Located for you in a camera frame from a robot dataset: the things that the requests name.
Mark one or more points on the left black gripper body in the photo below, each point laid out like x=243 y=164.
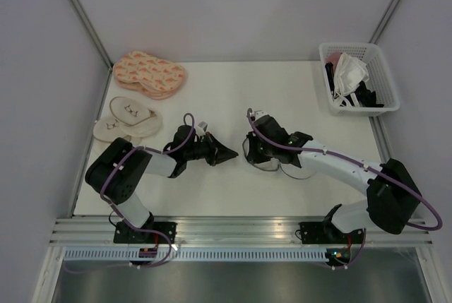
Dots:
x=204 y=150

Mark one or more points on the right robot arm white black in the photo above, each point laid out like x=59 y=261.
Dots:
x=391 y=196

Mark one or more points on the white plastic basket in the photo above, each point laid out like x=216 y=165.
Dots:
x=380 y=80

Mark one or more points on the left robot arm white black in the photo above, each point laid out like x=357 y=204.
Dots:
x=116 y=173

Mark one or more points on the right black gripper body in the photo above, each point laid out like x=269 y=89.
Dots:
x=260 y=152

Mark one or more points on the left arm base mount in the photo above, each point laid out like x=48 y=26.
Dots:
x=125 y=235

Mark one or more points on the white slotted cable duct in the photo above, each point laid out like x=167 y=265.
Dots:
x=197 y=254

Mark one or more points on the black garment in basket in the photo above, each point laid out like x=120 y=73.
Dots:
x=361 y=95

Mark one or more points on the aluminium rail front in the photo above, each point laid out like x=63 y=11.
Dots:
x=222 y=232

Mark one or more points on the white bra in basket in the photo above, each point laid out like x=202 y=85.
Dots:
x=348 y=73

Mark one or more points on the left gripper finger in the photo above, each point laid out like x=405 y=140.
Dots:
x=216 y=148
x=216 y=160

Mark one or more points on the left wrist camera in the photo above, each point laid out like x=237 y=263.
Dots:
x=202 y=127

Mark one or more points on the beige bag top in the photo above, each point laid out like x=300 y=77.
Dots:
x=128 y=111

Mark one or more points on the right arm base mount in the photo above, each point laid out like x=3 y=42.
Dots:
x=316 y=232

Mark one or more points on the pink garment in basket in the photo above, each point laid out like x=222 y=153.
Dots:
x=333 y=58

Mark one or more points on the orange patterned laundry bags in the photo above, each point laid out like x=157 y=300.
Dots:
x=151 y=76

